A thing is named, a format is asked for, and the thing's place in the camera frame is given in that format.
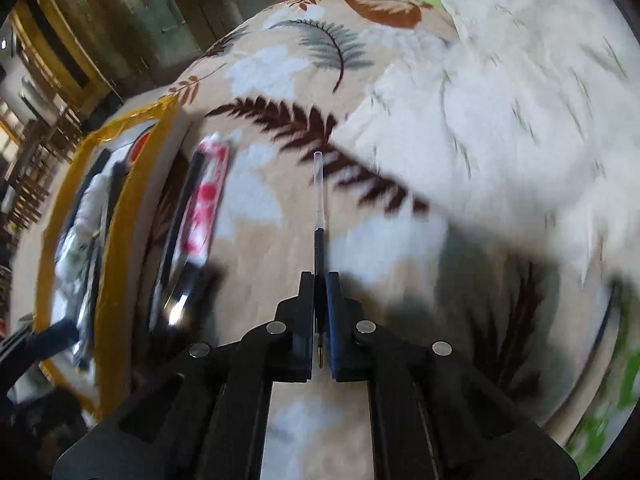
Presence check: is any white bottle with green label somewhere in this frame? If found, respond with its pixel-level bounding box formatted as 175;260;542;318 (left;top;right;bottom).
55;230;96;281

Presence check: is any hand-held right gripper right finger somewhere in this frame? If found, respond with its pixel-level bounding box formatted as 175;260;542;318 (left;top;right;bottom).
325;270;581;480

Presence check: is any leaf print blanket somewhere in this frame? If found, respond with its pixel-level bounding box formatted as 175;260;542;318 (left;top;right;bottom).
10;0;626;480

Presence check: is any clear plastic pen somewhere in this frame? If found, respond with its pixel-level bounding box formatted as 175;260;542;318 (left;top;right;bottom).
311;151;328;368

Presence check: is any black fineliner pen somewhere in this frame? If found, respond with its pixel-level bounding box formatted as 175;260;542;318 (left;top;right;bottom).
150;152;208;321

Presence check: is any white bottle with red label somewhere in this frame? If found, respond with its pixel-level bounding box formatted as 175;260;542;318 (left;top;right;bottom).
75;172;113;231

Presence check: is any green floral cloth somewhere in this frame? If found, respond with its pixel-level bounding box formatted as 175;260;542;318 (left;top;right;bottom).
565;330;640;461

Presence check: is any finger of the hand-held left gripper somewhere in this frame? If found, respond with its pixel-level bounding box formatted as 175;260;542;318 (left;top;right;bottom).
27;319;81;356

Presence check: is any black lipstick with gold band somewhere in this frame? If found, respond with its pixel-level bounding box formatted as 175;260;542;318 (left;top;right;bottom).
150;265;223;333

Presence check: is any white patterned quilt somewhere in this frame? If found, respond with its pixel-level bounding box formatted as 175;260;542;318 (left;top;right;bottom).
332;0;640;281

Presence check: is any pink floral tube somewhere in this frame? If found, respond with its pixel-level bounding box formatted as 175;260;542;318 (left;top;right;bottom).
180;132;233;266

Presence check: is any white tray with yellow edge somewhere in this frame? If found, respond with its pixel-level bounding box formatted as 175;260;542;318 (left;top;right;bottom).
32;97;191;421

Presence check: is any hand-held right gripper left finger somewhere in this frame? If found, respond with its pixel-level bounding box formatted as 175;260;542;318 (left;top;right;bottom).
52;270;318;480

